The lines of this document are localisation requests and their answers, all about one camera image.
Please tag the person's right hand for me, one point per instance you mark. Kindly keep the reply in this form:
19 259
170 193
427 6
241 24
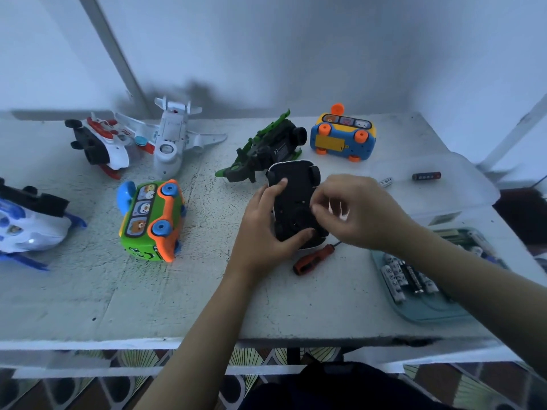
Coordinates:
367 209

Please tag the person's left hand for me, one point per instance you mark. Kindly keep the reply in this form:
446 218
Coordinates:
256 239

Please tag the white orange battery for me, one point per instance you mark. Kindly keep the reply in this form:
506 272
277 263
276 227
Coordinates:
386 182

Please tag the black white toy car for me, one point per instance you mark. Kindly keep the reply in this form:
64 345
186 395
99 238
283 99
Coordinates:
295 200

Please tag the red screwdriver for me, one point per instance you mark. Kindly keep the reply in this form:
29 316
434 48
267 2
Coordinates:
309 262

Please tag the black red battery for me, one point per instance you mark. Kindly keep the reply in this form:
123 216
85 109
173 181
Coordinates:
426 176

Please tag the yellow orange toy car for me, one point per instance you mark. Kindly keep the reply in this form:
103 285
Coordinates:
342 136

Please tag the pile of batteries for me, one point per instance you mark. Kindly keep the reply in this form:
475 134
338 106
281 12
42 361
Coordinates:
402 279

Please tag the dark green toy helicopter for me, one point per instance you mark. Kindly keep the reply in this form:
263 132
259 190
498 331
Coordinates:
265 149

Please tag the clear plastic container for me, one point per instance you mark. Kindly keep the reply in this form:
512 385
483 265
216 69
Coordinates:
461 188

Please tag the green orange toy car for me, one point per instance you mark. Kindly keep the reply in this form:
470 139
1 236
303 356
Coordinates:
147 222

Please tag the teal container lid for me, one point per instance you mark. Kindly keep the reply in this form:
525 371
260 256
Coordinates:
419 310

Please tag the white toy airplane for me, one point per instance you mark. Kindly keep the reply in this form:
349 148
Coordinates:
169 141

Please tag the dark brown storage box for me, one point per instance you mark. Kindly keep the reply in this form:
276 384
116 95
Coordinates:
523 216

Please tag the red white toy vehicle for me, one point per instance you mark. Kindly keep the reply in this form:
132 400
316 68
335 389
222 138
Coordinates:
102 145

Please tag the white blue toy vehicle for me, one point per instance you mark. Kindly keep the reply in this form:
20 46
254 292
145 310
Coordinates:
26 226

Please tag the person's right forearm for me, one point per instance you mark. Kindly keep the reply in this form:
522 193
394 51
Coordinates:
483 286

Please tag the person's left forearm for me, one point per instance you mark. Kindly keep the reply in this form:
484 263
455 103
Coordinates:
192 350

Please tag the person's dark trousers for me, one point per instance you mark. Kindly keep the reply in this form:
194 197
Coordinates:
342 390

